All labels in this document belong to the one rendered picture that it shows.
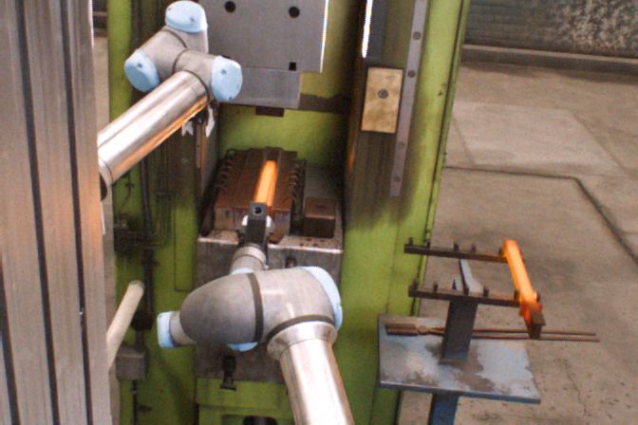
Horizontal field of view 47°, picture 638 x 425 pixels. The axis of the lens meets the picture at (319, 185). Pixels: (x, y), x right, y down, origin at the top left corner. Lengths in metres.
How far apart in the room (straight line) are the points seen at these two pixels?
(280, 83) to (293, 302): 0.75
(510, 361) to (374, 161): 0.64
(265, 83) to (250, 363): 0.80
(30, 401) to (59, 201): 0.15
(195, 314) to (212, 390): 0.99
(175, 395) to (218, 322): 1.32
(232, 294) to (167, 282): 1.07
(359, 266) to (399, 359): 0.34
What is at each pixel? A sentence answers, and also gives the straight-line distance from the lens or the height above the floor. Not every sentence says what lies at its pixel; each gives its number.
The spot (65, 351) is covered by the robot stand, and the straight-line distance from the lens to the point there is 0.63.
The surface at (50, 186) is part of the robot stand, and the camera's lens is 0.55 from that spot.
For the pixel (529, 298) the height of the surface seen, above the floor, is 0.95.
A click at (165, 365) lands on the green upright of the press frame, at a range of 2.41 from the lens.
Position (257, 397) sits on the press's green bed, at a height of 0.41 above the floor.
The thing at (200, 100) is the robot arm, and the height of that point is 1.44.
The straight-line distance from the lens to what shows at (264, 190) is 1.94.
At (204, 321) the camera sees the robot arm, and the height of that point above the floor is 1.15.
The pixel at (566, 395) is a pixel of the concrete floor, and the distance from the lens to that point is 3.12.
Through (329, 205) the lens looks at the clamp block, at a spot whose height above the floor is 0.98.
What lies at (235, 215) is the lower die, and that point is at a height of 0.96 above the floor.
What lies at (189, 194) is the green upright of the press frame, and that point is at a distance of 2.08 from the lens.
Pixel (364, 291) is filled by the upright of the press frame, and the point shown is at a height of 0.67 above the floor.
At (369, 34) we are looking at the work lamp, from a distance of 1.86.
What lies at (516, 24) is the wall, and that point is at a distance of 7.99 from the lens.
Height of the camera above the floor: 1.84
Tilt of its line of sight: 24 degrees down
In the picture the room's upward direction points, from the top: 5 degrees clockwise
